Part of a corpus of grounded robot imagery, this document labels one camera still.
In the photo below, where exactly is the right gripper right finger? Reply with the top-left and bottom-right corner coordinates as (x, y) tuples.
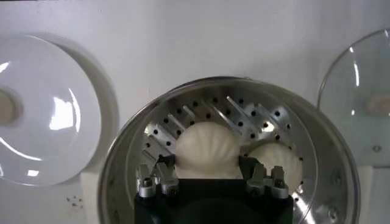
(239, 155), (289, 200)

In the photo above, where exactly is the round glass pot lid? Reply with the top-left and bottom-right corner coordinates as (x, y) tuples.
(316, 29), (390, 168)

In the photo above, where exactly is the white steamed baozi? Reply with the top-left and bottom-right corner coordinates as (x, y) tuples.
(248, 142), (304, 195)
(174, 121), (244, 180)
(0, 90), (21, 126)

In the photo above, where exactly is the perforated steel steamer basket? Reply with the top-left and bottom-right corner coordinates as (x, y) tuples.
(97, 75), (362, 224)

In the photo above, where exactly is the white round plate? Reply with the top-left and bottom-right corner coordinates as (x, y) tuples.
(0, 32), (120, 187)

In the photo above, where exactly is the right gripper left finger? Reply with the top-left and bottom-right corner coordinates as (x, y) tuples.
(136, 154), (180, 199)

